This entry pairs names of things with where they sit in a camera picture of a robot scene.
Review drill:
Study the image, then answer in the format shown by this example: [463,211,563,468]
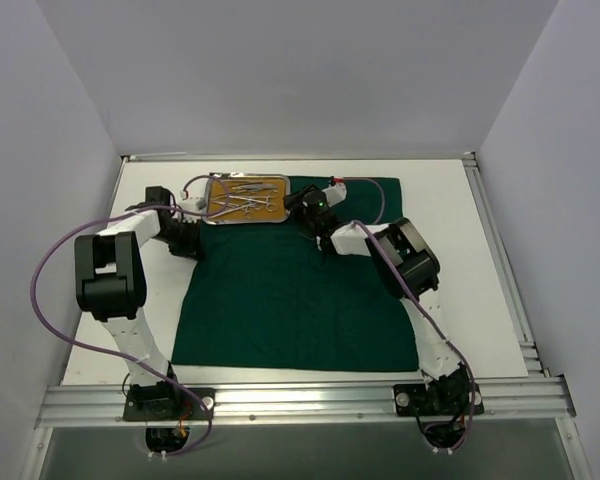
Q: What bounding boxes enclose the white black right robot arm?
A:
[283,181,462,413]

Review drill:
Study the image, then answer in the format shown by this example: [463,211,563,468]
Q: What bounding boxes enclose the aluminium right frame rail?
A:
[462,152,550,377]

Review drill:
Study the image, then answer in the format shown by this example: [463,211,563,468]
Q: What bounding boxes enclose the steel hemostat forceps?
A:
[211,196,278,220]

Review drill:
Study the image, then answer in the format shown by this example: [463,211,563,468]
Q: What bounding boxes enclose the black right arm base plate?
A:
[392,371,484,418]

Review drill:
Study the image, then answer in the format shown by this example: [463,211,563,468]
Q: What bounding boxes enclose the aluminium frame rail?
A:
[462,152,550,377]
[36,376,575,428]

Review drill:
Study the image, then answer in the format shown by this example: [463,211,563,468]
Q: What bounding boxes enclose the aluminium front frame rail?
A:
[36,376,575,428]

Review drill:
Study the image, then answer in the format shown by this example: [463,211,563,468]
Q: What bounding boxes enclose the steel tray with brown liner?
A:
[204,173,291,225]

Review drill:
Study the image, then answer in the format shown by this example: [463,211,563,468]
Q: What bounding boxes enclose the steel tweezers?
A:
[230,182,278,191]

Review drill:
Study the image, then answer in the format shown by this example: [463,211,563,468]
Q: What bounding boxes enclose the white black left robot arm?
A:
[74,186,204,419]

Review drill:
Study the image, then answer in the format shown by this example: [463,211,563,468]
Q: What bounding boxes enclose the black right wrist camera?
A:
[322,177,347,207]

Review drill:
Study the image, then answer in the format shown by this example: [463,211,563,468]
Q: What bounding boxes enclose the steel scalpel handle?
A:
[230,187,278,196]

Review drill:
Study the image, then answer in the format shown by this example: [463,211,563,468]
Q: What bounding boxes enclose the steel surgical scissors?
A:
[209,194,278,212]

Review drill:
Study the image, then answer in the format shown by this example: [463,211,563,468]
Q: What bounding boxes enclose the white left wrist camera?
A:
[178,191,207,212]

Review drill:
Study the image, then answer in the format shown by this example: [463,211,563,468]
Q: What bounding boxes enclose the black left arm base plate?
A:
[122,382,216,422]

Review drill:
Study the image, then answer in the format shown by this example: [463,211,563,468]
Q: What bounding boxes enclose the dark green surgical cloth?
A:
[170,174,422,374]

